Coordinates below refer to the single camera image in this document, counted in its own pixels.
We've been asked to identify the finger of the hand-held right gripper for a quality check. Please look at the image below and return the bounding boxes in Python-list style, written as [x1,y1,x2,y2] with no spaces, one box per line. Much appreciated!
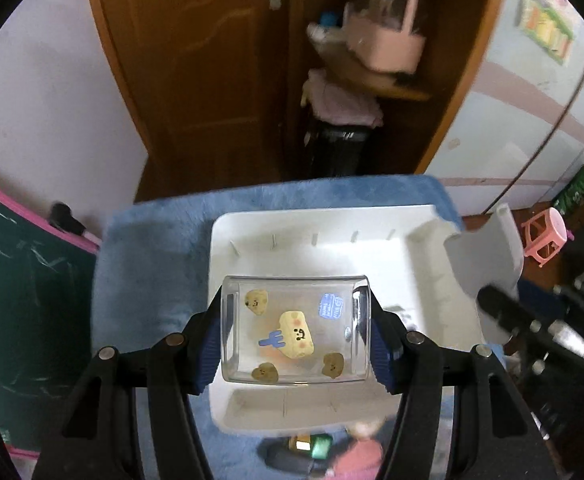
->
[553,283,584,317]
[476,285,584,364]

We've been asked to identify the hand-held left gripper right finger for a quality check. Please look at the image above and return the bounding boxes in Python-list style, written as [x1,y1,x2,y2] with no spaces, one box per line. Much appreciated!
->
[369,292,555,480]

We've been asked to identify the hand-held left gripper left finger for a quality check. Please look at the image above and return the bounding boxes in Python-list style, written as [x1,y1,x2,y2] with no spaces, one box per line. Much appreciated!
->
[32,285,225,480]

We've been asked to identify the clear plastic box with stickers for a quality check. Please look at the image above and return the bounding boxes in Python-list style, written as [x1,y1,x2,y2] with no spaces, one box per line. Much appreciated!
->
[220,275,375,386]

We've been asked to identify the salmon pink block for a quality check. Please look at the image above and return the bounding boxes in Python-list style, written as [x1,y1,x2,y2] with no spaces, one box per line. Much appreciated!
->
[332,422,385,480]

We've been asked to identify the gold green small bottle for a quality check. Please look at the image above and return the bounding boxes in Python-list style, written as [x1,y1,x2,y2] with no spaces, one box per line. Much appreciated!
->
[291,435,333,461]

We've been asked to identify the white plastic tray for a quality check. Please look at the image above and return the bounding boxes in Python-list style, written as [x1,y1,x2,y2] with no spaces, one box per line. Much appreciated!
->
[208,203,488,433]

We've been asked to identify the pink plastic stool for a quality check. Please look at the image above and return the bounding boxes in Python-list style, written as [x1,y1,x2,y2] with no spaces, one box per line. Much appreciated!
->
[521,208,573,266]

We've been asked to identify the blue fuzzy blanket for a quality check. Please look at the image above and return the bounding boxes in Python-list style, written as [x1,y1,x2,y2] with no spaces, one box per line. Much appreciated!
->
[93,175,465,480]

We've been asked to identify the black cylindrical object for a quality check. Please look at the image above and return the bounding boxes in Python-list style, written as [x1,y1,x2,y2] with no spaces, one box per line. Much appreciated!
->
[48,202,100,241]

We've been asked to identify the black bin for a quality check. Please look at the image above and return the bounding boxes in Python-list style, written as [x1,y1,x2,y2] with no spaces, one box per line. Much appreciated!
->
[304,120,373,178]

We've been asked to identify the pink folded cloth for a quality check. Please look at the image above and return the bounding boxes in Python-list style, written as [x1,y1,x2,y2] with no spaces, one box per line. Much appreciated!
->
[301,69,383,127]

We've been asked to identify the wooden shelf cabinet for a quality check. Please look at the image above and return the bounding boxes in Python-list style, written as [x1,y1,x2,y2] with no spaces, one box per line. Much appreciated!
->
[284,0,510,181]

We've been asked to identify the brown wooden door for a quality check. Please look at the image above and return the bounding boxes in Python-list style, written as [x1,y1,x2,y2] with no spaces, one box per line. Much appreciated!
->
[84,0,293,201]

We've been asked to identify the white crumpled cloth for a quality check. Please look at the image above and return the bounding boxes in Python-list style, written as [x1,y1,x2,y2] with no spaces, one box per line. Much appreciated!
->
[307,22,347,46]

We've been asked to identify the dark wall cable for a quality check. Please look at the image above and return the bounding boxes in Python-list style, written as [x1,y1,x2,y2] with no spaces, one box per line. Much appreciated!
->
[492,35,584,211]

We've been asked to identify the green chalkboard with pink frame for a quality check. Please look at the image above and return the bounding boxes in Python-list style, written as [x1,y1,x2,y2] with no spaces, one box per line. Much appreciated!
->
[0,170,102,461]

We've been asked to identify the pink basket with handle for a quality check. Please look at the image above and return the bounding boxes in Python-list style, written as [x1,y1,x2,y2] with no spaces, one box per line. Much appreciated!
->
[344,0,427,73]

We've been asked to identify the colourful wall poster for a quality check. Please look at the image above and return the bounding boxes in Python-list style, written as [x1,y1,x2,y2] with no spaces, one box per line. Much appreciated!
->
[516,0,578,67]

